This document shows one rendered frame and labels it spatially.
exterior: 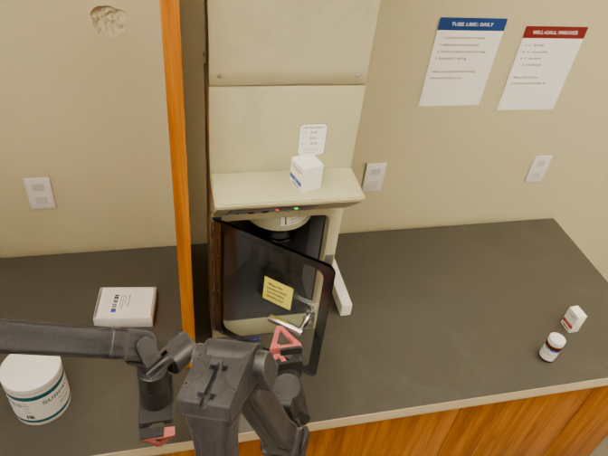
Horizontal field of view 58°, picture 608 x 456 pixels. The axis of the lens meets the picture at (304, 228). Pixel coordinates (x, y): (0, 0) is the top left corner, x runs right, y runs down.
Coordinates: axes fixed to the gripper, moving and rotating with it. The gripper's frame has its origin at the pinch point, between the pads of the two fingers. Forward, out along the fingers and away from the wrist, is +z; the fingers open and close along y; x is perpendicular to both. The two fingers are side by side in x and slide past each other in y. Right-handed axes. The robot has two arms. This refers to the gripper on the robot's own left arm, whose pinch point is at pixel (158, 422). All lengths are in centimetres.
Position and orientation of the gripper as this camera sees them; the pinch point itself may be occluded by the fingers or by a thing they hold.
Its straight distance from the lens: 129.2
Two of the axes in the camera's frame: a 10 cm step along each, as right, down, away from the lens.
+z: -1.0, 7.6, 6.4
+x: -9.7, 0.6, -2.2
